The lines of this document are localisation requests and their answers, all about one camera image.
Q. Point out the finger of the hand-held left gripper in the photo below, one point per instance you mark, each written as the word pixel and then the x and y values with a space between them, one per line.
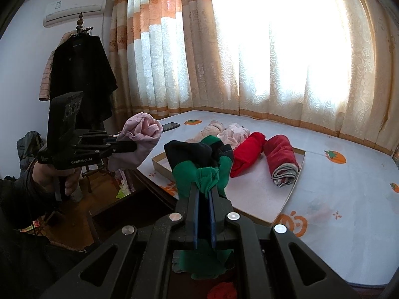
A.
pixel 96 135
pixel 121 147

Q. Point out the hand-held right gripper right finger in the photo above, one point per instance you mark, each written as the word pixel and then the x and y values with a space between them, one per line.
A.
pixel 213 221

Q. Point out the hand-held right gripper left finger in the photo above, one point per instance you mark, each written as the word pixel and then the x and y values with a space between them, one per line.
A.
pixel 196 221

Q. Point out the pink sock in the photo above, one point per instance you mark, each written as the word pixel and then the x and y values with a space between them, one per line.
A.
pixel 140 140

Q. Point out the green and black sock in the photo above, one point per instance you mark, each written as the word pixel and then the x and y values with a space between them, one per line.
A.
pixel 187 174

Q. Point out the shallow cardboard tray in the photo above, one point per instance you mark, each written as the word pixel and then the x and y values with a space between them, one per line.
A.
pixel 255 199

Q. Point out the bright red underwear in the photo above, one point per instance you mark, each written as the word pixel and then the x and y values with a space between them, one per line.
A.
pixel 249 152

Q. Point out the light pink socks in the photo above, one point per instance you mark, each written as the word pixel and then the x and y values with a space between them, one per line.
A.
pixel 233 135

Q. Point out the red underwear grey striped band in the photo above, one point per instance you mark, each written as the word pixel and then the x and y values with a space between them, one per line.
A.
pixel 280 152

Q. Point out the person's left forearm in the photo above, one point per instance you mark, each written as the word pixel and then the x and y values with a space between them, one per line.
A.
pixel 21 199

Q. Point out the person's left hand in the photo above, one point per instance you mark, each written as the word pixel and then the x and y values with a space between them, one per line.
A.
pixel 43 176

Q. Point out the dark grey backpack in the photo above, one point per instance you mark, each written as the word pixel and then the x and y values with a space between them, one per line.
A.
pixel 28 146

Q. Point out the green white cloth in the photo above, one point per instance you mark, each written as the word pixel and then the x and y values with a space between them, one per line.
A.
pixel 123 193

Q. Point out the pink quilted jacket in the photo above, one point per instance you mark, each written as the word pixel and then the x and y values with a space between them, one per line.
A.
pixel 45 78

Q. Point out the dark wooden desk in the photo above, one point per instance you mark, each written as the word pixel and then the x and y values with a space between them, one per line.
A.
pixel 146 190

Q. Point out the black smartphone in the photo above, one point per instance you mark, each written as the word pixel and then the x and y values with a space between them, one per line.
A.
pixel 170 126

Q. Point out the black coat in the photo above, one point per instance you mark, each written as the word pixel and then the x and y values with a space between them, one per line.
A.
pixel 81 68

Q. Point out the wooden coat rack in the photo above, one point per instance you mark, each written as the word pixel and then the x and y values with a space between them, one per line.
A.
pixel 80 21

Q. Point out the white air conditioner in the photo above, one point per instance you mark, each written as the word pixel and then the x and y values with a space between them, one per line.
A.
pixel 74 9

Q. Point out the person's dark clothing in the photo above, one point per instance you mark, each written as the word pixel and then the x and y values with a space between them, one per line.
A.
pixel 31 264

